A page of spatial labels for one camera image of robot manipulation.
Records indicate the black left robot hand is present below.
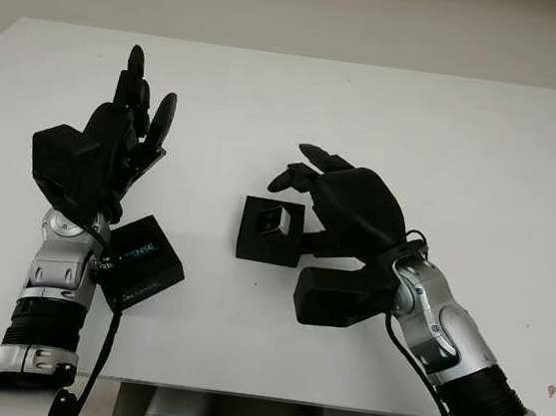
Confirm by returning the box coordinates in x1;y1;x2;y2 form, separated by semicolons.
73;40;185;229

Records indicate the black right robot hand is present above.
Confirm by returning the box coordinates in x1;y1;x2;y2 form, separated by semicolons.
258;139;415;278

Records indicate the small silver depth camera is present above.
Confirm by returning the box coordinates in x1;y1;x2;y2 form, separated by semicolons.
257;206;293;240

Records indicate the black RealSense box lid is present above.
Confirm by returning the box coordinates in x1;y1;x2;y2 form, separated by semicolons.
90;208;193;316

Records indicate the silver left robot thigh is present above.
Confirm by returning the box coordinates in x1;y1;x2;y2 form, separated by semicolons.
141;387;211;416

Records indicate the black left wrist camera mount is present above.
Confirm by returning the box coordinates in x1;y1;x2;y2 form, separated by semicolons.
24;122;117;219

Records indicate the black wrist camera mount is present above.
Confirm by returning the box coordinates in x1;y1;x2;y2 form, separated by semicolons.
24;122;117;219
290;229;428;339

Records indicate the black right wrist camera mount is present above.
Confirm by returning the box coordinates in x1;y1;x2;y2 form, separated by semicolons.
290;229;428;339

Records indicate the black foam-lined camera box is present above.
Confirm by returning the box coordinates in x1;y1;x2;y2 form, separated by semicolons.
234;194;307;267

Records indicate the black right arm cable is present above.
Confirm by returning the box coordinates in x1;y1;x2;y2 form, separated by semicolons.
373;228;494;416

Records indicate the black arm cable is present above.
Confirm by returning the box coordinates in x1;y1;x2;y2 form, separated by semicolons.
58;217;137;416
373;228;494;416

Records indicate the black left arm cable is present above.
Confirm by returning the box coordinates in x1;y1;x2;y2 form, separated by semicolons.
58;217;137;416

